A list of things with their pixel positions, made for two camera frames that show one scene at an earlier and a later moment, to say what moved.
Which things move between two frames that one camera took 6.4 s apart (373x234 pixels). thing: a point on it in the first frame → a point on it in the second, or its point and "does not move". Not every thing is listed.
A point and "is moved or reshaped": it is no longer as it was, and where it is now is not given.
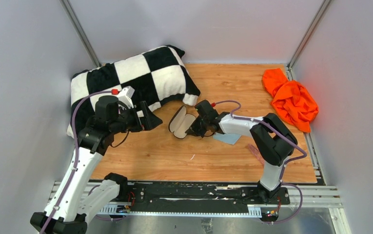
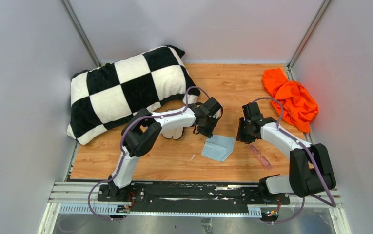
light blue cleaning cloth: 230,138 is moved or reshaped
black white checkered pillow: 155,76 does not move
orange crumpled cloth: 290,98 does not move
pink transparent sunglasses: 256,152 does not move
